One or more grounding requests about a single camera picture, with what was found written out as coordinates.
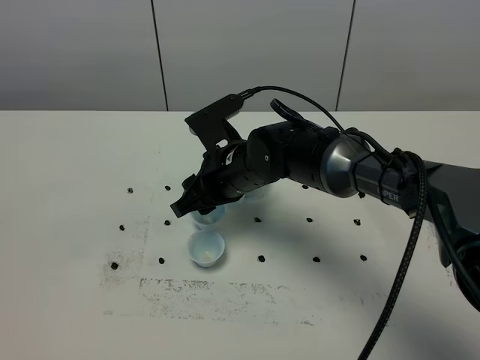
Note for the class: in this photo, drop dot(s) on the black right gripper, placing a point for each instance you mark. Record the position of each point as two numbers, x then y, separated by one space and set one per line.
227 175

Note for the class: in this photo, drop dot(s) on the light blue porcelain teapot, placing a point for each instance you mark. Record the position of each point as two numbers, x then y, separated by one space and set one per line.
251 198

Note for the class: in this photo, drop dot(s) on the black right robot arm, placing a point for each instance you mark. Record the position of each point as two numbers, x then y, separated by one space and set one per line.
343 165

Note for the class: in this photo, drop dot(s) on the far light blue teacup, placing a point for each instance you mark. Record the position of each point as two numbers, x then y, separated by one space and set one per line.
208 221

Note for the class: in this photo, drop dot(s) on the light blue teacup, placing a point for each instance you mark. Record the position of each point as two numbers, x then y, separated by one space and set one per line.
208 221
205 248

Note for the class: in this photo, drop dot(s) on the near light blue teacup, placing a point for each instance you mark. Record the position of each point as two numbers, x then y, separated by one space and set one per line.
205 248

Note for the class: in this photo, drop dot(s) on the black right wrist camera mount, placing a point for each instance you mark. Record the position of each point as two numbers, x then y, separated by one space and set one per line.
211 125

